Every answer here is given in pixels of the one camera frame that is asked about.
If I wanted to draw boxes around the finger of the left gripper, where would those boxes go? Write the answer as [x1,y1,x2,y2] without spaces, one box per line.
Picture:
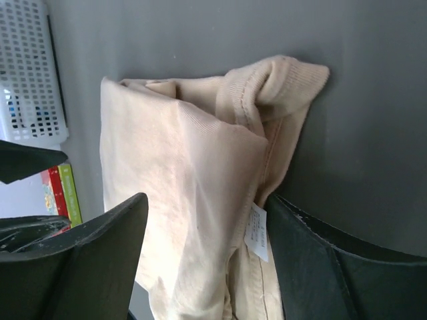
[1,140,68,184]
[1,215,71,253]

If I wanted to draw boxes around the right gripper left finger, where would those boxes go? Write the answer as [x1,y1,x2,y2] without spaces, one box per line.
[1,193,148,319]

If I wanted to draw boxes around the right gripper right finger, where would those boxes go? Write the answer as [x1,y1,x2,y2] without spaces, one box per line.
[266,195,426,319]

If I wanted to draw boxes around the beige t shirt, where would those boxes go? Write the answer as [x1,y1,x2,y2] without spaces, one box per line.
[100,55,330,319]

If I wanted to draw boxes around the white plastic basket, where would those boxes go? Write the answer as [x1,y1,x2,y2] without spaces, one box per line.
[1,0,69,148]

